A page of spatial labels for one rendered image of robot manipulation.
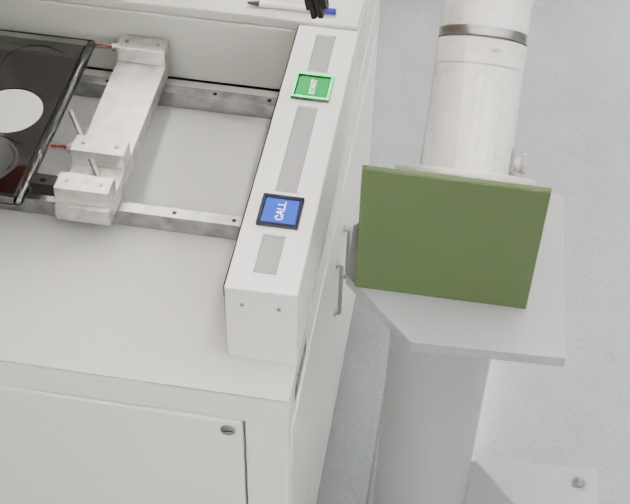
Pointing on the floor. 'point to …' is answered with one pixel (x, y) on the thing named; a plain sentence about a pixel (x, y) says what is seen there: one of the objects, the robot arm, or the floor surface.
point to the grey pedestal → (466, 388)
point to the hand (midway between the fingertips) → (316, 1)
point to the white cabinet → (182, 400)
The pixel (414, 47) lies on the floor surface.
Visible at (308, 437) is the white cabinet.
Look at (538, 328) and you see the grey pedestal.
